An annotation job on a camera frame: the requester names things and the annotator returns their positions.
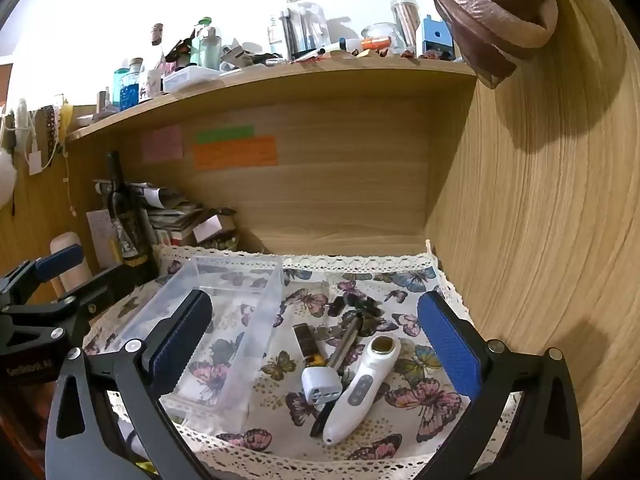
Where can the stack of papers and books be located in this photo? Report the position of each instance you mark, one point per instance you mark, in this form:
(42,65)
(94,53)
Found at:
(170,215)

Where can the pink sticky note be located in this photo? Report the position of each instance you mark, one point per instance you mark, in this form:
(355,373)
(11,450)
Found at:
(162,144)

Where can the green sticky note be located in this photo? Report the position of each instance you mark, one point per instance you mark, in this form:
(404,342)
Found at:
(225,133)

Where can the orange sticky note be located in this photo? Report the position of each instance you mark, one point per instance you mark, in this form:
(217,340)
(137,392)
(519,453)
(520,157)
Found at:
(235,152)

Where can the blue liquid bottle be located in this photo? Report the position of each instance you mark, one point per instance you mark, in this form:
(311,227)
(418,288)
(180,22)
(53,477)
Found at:
(127,90)

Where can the dark wine bottle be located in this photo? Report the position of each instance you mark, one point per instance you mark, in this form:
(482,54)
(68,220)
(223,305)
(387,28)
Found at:
(125,220)

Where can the pile of small trinkets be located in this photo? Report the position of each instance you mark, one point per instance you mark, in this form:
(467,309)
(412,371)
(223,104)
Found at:
(220,242)

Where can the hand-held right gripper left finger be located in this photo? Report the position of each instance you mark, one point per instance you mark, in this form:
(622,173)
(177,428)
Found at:
(180,332)

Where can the black hair clips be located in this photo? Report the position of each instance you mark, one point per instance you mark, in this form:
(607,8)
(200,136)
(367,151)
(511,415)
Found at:
(360,305)

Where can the clear plastic storage box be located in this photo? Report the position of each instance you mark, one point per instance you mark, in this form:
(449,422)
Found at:
(250,320)

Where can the round glass jar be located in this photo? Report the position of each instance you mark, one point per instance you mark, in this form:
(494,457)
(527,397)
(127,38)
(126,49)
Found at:
(382,35)

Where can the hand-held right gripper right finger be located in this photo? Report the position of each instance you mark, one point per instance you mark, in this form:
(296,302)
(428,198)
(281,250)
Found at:
(450,345)

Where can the cream cylinder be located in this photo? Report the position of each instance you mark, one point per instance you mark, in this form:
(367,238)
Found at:
(62,240)

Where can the hanging lace ribbons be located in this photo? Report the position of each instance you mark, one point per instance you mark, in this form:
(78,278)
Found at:
(50,130)

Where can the white plastic tray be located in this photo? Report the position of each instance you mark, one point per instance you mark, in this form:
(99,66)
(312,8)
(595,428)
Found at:
(190,79)

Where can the blue pencil sharpener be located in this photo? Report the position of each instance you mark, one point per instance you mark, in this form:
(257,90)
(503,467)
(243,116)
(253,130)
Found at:
(436,37)

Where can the clear blister packaging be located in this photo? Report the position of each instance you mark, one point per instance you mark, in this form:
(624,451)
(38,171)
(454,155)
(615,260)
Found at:
(305,25)

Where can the brown hanging cloth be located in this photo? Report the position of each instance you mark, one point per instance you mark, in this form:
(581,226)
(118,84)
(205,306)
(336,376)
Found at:
(490,10)

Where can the pale green bottle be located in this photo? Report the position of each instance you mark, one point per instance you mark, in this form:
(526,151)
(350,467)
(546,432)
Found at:
(207,45)

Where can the white handwritten paper note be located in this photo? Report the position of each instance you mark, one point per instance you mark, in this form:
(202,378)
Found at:
(100,235)

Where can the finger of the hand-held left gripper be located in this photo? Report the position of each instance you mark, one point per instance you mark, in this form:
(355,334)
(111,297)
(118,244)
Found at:
(100,287)
(60,260)

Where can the white fluffy ball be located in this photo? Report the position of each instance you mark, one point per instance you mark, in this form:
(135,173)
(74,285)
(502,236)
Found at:
(6,177)

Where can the butterfly print lace cloth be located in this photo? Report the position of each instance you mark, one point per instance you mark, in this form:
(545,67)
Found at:
(415,280)

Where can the white charger adapter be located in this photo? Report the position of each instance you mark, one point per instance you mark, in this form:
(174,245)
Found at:
(320,385)

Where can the white handheld facial massager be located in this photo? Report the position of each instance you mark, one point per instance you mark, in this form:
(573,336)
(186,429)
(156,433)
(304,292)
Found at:
(365,385)

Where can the silver metal tube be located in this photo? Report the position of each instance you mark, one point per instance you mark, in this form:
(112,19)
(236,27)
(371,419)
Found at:
(345,342)

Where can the small white paper box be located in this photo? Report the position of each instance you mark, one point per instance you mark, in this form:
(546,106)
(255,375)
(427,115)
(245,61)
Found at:
(210,227)

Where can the tall clear canister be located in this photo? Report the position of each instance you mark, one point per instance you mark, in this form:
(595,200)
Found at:
(407,22)

